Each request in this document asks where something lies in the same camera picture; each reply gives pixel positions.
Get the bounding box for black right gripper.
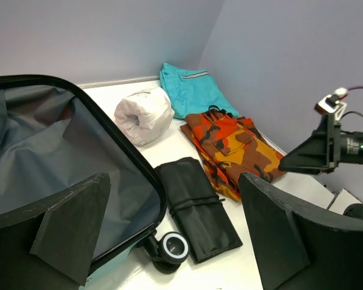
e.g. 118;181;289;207
278;114;363;175

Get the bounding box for pink and teal suitcase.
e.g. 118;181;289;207
0;75;189;288

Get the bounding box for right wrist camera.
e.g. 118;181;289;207
315;87;348;115

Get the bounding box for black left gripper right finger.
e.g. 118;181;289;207
239;173;363;289

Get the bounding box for teal shorts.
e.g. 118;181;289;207
160;63;239;120

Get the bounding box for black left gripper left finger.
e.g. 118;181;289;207
0;173;111;289

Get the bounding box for white plastic bag bundle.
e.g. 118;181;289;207
114;87;175;147

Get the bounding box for orange camouflage pants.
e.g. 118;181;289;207
180;105;286;202

